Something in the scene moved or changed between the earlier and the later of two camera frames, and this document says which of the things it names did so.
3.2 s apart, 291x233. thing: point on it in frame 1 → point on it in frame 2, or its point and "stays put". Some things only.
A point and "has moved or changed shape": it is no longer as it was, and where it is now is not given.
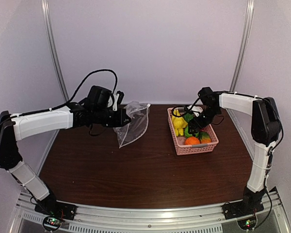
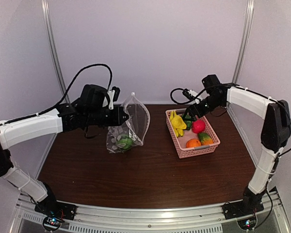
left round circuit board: x=52 y=223 stays put
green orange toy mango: x=204 y=137 stays put
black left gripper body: x=110 y=121 stays put
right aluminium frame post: x=248 y=21 stays put
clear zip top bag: x=138 y=113 has moved or changed shape
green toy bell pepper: x=188 y=117 stays put
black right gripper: x=194 y=126 → x=191 y=109
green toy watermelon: x=187 y=134 → x=125 y=143
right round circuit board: x=248 y=224 stays put
